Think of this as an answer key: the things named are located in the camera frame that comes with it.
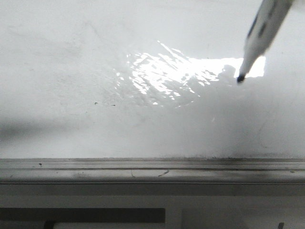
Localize white whiteboard marker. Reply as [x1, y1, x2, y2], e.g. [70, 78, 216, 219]
[236, 0, 293, 83]

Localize white whiteboard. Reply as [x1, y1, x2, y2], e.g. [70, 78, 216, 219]
[0, 0, 305, 158]

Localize grey aluminium whiteboard frame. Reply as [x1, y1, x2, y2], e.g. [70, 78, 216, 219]
[0, 158, 305, 196]

